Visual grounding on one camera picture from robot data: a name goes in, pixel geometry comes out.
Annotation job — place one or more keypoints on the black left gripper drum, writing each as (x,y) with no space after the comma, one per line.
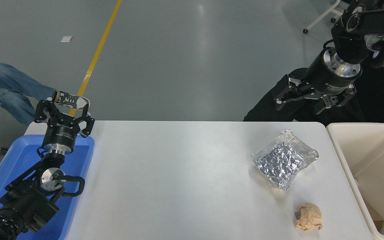
(62,133)

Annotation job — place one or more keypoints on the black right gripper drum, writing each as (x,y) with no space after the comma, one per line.
(325,80)

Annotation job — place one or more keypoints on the crinkled silver foil tray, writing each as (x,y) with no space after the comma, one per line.
(282,161)

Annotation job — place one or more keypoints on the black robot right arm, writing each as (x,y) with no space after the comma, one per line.
(350,43)

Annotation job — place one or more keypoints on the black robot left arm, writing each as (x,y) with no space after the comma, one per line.
(25,203)

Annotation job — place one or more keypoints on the seated person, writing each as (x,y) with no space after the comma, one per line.
(5,83)

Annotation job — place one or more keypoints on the blue plastic tray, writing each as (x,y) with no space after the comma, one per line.
(18,160)

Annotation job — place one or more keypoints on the white wheeled chair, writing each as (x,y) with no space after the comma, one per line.
(322,15)

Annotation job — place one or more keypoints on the large pale plastic bin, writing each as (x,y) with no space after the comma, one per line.
(378,160)

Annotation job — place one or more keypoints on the white paper scrap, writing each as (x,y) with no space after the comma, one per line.
(66,39)

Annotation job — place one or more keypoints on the crumpled tan paper ball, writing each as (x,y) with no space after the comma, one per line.
(309,217)

